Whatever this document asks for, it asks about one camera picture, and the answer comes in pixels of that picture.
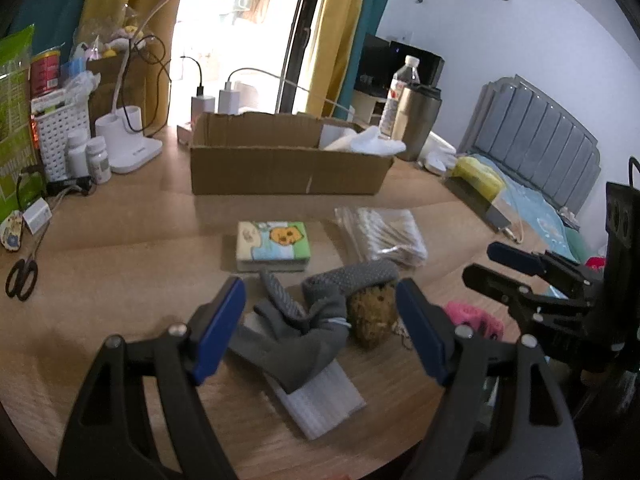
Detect white computer desk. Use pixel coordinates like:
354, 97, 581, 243
350, 87, 396, 126

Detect brown plush toy pink outfit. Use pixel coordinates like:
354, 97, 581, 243
347, 282, 503, 351

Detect white round device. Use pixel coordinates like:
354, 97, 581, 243
417, 132, 458, 176

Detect light blue printed blanket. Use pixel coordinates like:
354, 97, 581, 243
500, 180, 581, 261

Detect black charging cable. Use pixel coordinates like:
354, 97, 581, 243
122, 34, 206, 142

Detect white plastic basket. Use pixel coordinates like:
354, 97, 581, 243
31, 87, 93, 181

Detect small white box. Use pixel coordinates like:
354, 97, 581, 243
22, 199, 52, 235

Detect yellow packet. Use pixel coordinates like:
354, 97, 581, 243
452, 156, 507, 200

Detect white charging cable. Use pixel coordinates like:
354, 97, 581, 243
226, 67, 351, 111

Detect black scissors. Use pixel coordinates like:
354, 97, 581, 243
5, 220, 51, 302

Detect teal curtain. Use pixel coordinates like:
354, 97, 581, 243
337, 0, 401, 121

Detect grey sock pair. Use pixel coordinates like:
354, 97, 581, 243
227, 260, 401, 395

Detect white charger black plug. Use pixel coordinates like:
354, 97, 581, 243
190, 94, 216, 126

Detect steel tumbler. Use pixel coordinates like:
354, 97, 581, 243
391, 84, 443, 162

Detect white desk lamp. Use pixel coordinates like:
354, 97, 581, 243
95, 0, 238, 175

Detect black door frame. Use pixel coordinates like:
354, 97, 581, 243
275, 0, 331, 116

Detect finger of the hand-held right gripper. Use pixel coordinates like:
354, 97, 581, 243
462, 263, 596, 347
487, 241, 603, 306

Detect black monitor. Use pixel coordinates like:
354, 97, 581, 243
360, 34, 446, 96

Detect brown cardboard box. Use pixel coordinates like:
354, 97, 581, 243
189, 111, 396, 196

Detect brown paper box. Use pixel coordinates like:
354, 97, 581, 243
87, 55, 151, 136

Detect clear water bottle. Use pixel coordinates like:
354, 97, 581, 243
380, 55, 421, 138

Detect white foam sheet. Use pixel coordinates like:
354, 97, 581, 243
265, 360, 366, 441

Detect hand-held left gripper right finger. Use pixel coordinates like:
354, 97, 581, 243
395, 277, 583, 480

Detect white pill bottle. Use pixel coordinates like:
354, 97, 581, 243
66, 130, 91, 178
86, 137, 112, 183

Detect grey flat box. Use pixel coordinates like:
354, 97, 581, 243
445, 175, 516, 233

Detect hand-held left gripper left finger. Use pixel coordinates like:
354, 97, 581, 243
56, 275, 247, 480

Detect white cloth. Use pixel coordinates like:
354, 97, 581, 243
320, 124, 407, 157

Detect patterned shell ornament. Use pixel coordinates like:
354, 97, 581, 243
1, 212, 23, 250

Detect clear bag of plush toys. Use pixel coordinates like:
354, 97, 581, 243
75, 5, 151, 61

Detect red can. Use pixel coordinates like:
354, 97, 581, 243
30, 46, 63, 98

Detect clear bag of cotton swabs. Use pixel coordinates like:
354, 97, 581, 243
334, 207, 428, 267

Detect green snack bag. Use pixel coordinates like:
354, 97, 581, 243
0, 25, 46, 211

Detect grey padded headboard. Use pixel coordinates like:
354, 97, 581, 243
457, 74, 603, 216

